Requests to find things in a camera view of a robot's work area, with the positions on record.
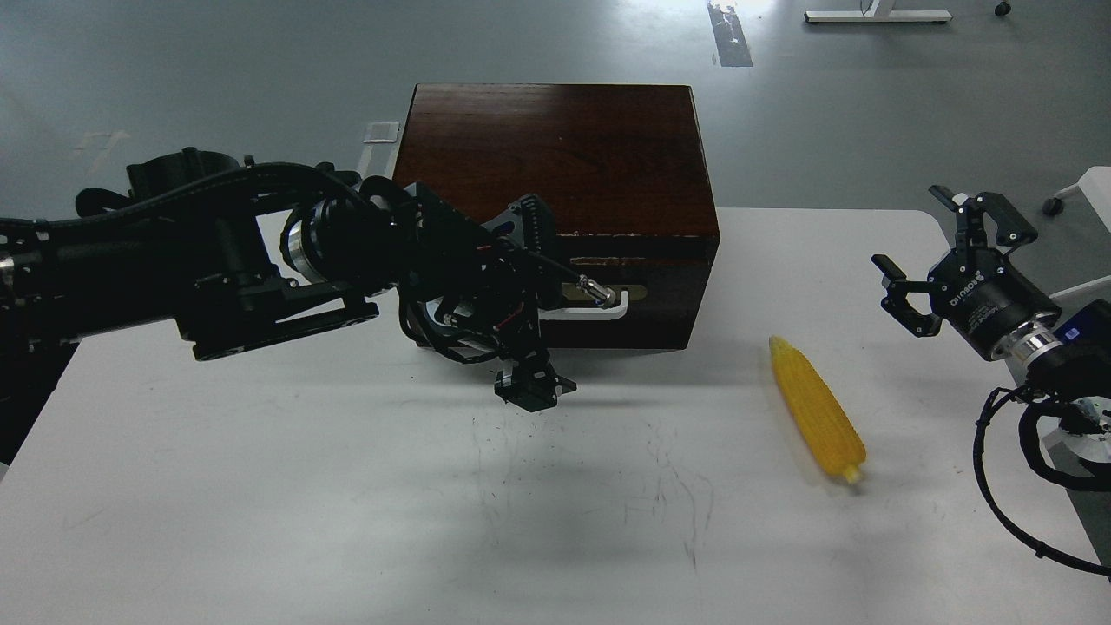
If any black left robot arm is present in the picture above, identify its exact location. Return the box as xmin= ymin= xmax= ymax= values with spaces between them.
xmin=1 ymin=148 xmax=628 ymax=466

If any yellow corn cob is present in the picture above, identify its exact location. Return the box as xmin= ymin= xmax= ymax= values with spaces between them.
xmin=767 ymin=335 xmax=865 ymax=485

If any dark wooden drawer cabinet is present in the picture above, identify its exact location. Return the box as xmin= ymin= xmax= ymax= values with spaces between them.
xmin=393 ymin=83 xmax=720 ymax=351

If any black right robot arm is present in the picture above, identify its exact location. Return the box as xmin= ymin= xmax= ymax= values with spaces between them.
xmin=871 ymin=185 xmax=1108 ymax=422

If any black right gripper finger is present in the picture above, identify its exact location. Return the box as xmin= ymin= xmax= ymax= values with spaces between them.
xmin=929 ymin=185 xmax=1039 ymax=255
xmin=871 ymin=253 xmax=942 ymax=337

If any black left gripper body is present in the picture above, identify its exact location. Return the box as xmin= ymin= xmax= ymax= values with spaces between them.
xmin=303 ymin=175 xmax=487 ymax=302

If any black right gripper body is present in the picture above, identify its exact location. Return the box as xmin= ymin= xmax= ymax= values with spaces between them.
xmin=927 ymin=250 xmax=1061 ymax=361

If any white table leg base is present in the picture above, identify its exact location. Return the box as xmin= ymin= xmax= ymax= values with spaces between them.
xmin=803 ymin=1 xmax=953 ymax=24

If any wooden drawer with white handle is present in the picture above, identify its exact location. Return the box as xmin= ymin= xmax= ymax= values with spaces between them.
xmin=541 ymin=254 xmax=710 ymax=326

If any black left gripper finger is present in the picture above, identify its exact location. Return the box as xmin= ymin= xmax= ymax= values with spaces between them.
xmin=399 ymin=295 xmax=578 ymax=411
xmin=483 ymin=194 xmax=619 ymax=312

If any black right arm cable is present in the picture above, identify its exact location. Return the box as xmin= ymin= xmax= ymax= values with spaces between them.
xmin=972 ymin=386 xmax=1111 ymax=578

